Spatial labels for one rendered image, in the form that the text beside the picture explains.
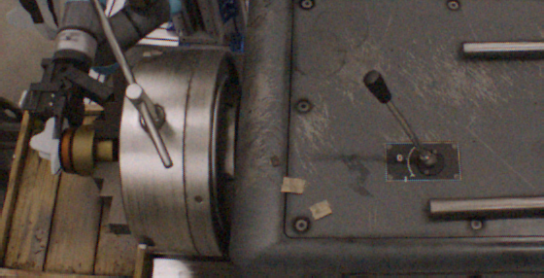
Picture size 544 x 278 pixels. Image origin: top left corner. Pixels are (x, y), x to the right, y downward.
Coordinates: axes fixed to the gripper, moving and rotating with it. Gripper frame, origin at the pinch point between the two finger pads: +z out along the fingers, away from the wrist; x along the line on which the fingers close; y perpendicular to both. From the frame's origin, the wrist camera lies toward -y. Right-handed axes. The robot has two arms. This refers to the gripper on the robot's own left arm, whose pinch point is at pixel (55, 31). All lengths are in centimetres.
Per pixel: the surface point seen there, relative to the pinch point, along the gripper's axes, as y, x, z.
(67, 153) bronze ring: 5.0, 0.8, 23.0
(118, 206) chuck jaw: -4.9, 8.9, 25.4
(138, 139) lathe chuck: -10.6, 7.2, 12.8
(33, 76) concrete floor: 80, -111, 104
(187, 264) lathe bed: -10, 3, 50
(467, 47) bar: -54, -2, 5
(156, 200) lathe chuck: -12.8, 12.3, 19.1
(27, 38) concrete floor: 87, -128, 98
